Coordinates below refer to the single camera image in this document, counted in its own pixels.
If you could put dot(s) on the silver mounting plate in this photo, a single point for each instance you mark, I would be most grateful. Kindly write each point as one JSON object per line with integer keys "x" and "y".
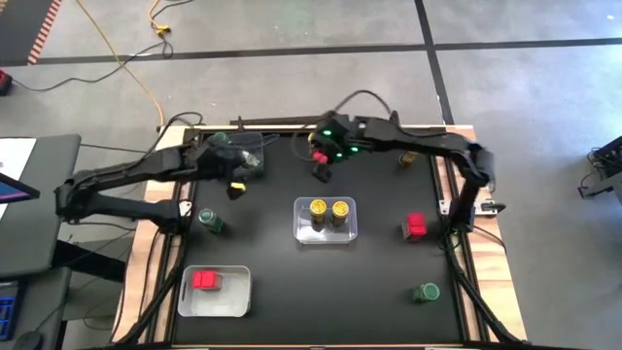
{"x": 184, "y": 208}
{"x": 445, "y": 206}

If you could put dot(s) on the red device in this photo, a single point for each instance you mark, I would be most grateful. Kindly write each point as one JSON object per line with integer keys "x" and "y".
{"x": 5, "y": 82}

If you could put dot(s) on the black clamp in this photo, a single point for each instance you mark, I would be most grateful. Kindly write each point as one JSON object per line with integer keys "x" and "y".
{"x": 239, "y": 124}

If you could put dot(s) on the backlit keyboard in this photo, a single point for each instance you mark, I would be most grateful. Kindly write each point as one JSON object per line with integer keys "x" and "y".
{"x": 7, "y": 311}

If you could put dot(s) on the white paper sheet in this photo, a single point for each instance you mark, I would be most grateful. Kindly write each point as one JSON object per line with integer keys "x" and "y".
{"x": 17, "y": 155}

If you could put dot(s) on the wooden table board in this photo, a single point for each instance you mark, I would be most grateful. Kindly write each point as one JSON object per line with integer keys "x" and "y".
{"x": 491, "y": 272}

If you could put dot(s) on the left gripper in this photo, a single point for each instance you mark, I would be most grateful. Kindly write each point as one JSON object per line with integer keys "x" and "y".
{"x": 218, "y": 160}

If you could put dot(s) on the grey side desk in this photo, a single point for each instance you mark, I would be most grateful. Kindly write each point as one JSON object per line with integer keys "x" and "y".
{"x": 44, "y": 219}

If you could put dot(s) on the white plastic bin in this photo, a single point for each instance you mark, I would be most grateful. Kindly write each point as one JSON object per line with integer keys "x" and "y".
{"x": 228, "y": 296}

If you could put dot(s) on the green-lid spice jar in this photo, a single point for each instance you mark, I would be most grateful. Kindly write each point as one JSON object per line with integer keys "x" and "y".
{"x": 208, "y": 216}
{"x": 250, "y": 159}
{"x": 430, "y": 291}
{"x": 221, "y": 137}

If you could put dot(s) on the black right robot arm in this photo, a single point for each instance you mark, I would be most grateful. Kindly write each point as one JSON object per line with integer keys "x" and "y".
{"x": 427, "y": 140}

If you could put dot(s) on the lit computer screen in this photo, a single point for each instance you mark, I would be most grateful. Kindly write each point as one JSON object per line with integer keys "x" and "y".
{"x": 12, "y": 192}

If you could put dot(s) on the black ribbed strip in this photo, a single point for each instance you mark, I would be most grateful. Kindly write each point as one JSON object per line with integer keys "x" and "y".
{"x": 282, "y": 119}

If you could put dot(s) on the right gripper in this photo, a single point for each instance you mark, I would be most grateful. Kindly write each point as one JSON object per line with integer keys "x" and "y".
{"x": 342, "y": 138}

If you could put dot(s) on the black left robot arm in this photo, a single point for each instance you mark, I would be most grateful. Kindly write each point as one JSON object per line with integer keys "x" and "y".
{"x": 131, "y": 167}

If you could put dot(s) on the black orange-striped floor mat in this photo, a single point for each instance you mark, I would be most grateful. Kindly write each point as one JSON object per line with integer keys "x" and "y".
{"x": 19, "y": 29}

